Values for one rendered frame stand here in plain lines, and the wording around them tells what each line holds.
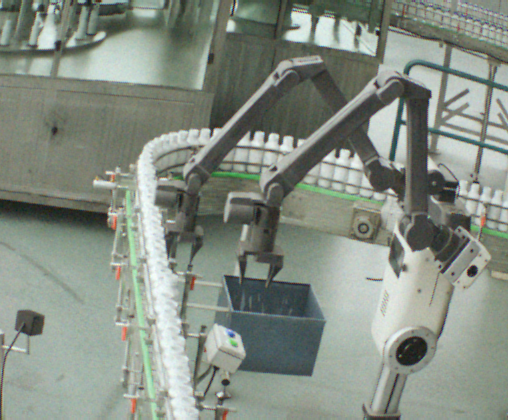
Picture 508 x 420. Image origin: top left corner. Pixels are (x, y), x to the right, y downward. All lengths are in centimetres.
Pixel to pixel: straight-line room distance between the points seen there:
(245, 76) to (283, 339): 493
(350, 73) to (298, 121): 53
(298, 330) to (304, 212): 127
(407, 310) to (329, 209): 200
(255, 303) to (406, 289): 117
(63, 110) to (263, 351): 309
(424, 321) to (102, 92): 383
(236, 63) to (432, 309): 567
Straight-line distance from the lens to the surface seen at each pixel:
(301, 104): 902
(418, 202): 309
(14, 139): 699
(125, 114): 695
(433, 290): 335
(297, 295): 442
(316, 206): 531
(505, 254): 532
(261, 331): 412
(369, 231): 518
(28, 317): 253
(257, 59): 889
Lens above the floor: 254
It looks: 18 degrees down
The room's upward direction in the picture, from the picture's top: 11 degrees clockwise
